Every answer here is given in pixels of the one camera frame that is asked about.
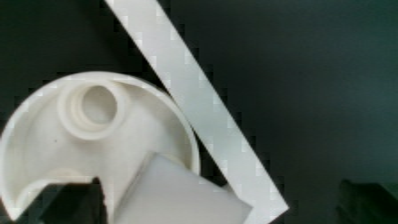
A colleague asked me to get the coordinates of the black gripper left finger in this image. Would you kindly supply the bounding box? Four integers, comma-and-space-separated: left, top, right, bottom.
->
20, 178, 107, 224

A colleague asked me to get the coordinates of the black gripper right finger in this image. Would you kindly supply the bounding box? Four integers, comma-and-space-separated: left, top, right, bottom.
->
336, 180, 398, 224

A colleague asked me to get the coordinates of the white stool leg with tag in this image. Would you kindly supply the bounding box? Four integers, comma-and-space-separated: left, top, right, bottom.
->
116, 153, 252, 224

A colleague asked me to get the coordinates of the white round stool seat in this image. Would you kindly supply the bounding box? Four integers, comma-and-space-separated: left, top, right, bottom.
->
0, 71, 201, 217

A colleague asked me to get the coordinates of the white right fence rail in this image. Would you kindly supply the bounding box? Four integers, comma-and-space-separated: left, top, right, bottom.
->
105, 0, 288, 224

